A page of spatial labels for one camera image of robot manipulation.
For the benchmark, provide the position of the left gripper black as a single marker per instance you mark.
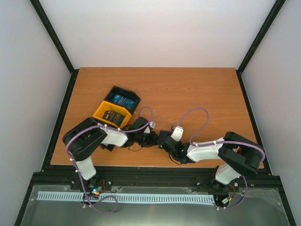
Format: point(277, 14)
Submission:
point(153, 140)

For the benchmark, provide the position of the yellow bin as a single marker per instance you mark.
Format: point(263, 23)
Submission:
point(107, 106)

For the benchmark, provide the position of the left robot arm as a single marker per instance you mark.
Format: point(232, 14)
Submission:
point(82, 140)

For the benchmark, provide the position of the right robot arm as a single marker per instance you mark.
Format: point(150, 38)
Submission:
point(241, 156)

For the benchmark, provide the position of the dark cards stack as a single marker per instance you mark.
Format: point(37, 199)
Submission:
point(113, 117)

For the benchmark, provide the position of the blue cards stack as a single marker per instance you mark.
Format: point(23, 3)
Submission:
point(121, 100)

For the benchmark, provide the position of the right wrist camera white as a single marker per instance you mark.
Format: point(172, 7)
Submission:
point(177, 133)

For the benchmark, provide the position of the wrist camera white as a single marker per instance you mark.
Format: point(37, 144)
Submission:
point(177, 133)
point(150, 127)

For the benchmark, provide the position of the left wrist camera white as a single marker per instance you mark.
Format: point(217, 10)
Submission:
point(150, 127)

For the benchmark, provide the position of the light blue cable duct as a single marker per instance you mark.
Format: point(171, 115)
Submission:
point(204, 199)

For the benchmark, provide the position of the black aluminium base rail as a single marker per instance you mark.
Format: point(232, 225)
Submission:
point(198, 179)

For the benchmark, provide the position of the black frame post left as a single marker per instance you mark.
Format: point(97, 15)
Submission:
point(52, 34)

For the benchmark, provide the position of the black frame post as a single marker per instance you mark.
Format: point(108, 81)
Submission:
point(260, 35)
point(52, 34)

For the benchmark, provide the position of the black frame post right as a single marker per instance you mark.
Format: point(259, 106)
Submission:
point(260, 35)

